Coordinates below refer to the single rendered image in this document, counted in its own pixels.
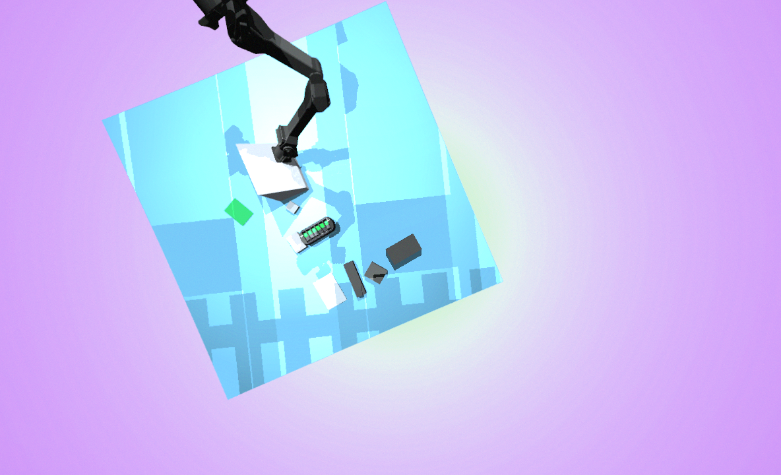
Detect dark grey controller unit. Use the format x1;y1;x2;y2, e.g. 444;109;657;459
300;216;336;245

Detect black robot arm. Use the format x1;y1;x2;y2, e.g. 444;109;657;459
193;0;330;162

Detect flat green rectangular plate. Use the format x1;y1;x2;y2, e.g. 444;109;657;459
225;198;254;226

